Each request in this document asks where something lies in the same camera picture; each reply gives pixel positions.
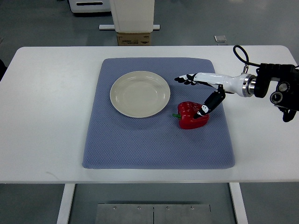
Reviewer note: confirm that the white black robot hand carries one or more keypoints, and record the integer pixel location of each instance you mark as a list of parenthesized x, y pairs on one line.
[(223, 84)]

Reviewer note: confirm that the red bell pepper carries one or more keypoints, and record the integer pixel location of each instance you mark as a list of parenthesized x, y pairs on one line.
[(185, 115)]

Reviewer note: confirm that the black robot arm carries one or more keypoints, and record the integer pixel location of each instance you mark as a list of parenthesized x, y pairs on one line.
[(259, 76)]

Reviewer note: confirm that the cream round plate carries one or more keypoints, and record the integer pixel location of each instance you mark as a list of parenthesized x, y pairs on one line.
[(140, 94)]

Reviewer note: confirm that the right white table leg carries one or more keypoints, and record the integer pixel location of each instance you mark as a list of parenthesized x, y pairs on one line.
[(238, 204)]

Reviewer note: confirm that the white table leg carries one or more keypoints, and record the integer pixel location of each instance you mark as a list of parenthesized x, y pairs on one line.
[(66, 204), (238, 204)]

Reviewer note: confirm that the brown cardboard box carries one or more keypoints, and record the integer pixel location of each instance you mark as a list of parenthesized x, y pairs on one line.
[(133, 39)]

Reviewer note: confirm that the white pillar stand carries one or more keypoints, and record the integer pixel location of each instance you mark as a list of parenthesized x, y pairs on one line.
[(132, 16)]

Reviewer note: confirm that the blue textured mat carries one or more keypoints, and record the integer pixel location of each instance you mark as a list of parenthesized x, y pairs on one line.
[(117, 141)]

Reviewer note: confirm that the white machine with slot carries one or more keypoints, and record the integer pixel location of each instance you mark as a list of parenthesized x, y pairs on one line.
[(89, 6)]

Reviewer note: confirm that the left white table leg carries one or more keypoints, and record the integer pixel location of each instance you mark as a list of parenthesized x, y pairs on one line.
[(66, 204)]

